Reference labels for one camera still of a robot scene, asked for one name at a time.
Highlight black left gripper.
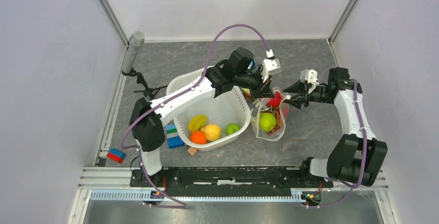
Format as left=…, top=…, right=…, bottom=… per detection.
left=235, top=67, right=275, bottom=101

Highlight red apple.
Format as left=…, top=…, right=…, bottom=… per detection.
left=266, top=91, right=284, bottom=108

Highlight red orange mango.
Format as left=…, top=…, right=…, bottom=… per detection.
left=280, top=104, right=289, bottom=120

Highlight red grape bunch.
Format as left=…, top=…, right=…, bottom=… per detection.
left=268, top=111, right=283, bottom=135

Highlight clear dotted zip bag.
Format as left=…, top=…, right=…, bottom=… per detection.
left=250, top=87, right=291, bottom=142

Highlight green apple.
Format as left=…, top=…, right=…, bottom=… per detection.
left=259, top=112, right=276, bottom=132

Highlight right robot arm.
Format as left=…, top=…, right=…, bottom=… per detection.
left=283, top=67, right=388, bottom=188

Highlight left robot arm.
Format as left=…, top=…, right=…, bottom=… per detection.
left=128, top=48, right=281, bottom=187

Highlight orange green block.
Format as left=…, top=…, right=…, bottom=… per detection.
left=241, top=88, right=253, bottom=99

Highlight white and blue block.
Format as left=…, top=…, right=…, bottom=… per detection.
left=248, top=60, right=255, bottom=70

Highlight white plastic basket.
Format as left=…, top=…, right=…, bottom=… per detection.
left=166, top=69, right=250, bottom=152

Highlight small green lime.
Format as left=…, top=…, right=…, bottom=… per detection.
left=225, top=123, right=241, bottom=136

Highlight yellow bumpy lemon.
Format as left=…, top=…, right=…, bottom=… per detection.
left=200, top=124, right=222, bottom=141

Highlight yellow starfruit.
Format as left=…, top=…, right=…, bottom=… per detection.
left=188, top=115, right=207, bottom=133

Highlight orange fruit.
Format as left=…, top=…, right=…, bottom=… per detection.
left=189, top=130, right=208, bottom=145

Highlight small wooden cube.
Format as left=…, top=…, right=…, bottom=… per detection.
left=187, top=147, right=198, bottom=156

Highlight blue green stacked blocks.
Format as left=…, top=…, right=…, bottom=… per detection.
left=165, top=124, right=185, bottom=149

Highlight black microphone tripod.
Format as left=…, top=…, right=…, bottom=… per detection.
left=121, top=68, right=168, bottom=100

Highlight grey microphone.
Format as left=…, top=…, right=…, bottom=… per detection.
left=122, top=31, right=145, bottom=75

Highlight red blue block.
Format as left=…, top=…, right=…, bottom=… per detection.
left=106, top=148, right=126, bottom=163

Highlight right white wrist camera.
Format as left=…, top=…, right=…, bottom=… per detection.
left=299, top=69, right=319, bottom=86

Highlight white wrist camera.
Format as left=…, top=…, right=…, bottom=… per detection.
left=261, top=49, right=281, bottom=82
left=299, top=69, right=319, bottom=86

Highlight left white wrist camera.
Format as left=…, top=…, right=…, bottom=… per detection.
left=261, top=49, right=281, bottom=82

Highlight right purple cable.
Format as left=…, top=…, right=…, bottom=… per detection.
left=305, top=67, right=368, bottom=210

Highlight purple cable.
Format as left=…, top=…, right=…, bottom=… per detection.
left=120, top=24, right=275, bottom=210
left=305, top=67, right=368, bottom=210

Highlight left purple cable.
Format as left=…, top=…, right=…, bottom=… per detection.
left=120, top=24, right=275, bottom=210

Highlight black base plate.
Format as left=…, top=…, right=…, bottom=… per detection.
left=129, top=166, right=333, bottom=198

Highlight aluminium rail frame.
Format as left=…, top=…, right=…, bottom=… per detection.
left=71, top=166, right=388, bottom=208

